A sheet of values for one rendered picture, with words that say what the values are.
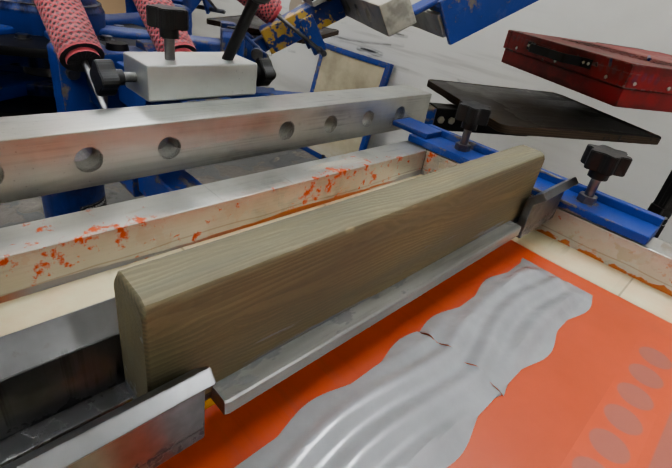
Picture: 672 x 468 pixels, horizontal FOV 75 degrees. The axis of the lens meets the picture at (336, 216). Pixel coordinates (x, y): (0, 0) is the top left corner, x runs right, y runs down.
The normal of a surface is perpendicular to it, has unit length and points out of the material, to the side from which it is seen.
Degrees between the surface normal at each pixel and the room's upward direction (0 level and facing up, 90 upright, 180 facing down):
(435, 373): 30
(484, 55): 90
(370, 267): 90
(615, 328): 0
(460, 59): 90
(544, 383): 0
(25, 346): 45
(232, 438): 0
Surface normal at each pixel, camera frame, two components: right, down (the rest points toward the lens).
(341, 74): -0.68, 0.10
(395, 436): 0.47, -0.48
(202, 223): 0.69, 0.44
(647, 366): 0.15, -0.86
